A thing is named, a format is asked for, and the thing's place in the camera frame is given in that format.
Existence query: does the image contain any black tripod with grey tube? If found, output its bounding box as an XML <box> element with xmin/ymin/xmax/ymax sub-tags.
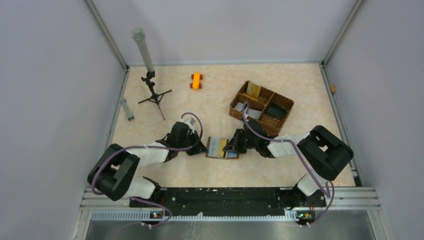
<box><xmin>131</xmin><ymin>27</ymin><xmax>172</xmax><ymax>120</ymax></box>

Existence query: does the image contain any brown leather card holder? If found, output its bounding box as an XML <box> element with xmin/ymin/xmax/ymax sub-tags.
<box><xmin>205</xmin><ymin>136</ymin><xmax>240</xmax><ymax>160</ymax></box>

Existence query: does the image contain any grey metal bracket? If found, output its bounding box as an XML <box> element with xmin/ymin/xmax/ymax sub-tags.
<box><xmin>119</xmin><ymin>97</ymin><xmax>135</xmax><ymax>122</ymax></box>

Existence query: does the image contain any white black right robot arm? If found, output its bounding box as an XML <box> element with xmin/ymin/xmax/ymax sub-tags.
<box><xmin>222</xmin><ymin>120</ymin><xmax>354</xmax><ymax>206</ymax></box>

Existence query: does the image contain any woven wicker divided basket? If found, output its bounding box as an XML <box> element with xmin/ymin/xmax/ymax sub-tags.
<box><xmin>229</xmin><ymin>80</ymin><xmax>295</xmax><ymax>135</ymax></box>

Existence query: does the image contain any aluminium frame rail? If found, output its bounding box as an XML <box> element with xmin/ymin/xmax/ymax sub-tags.
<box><xmin>319</xmin><ymin>62</ymin><xmax>381</xmax><ymax>210</ymax></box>

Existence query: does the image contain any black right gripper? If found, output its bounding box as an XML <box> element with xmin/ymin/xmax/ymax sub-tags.
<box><xmin>223</xmin><ymin>129</ymin><xmax>258</xmax><ymax>155</ymax></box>

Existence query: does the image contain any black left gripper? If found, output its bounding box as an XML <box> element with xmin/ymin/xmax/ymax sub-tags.
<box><xmin>178</xmin><ymin>130</ymin><xmax>209</xmax><ymax>156</ymax></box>

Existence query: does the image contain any small wooden block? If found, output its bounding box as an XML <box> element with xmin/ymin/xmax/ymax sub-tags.
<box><xmin>329</xmin><ymin>84</ymin><xmax>337</xmax><ymax>94</ymax></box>

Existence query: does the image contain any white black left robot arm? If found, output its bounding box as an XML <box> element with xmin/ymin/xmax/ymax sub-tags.
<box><xmin>87</xmin><ymin>117</ymin><xmax>207</xmax><ymax>207</ymax></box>

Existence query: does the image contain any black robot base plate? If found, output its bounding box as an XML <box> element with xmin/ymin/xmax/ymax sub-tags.
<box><xmin>149</xmin><ymin>187</ymin><xmax>327</xmax><ymax>217</ymax></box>

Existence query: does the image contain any gold credit card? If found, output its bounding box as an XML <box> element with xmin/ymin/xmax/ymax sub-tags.
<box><xmin>245</xmin><ymin>81</ymin><xmax>262</xmax><ymax>100</ymax></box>
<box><xmin>216</xmin><ymin>138</ymin><xmax>228</xmax><ymax>159</ymax></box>

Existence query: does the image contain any orange toy car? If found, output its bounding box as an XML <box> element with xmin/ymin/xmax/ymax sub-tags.
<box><xmin>189</xmin><ymin>72</ymin><xmax>203</xmax><ymax>90</ymax></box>

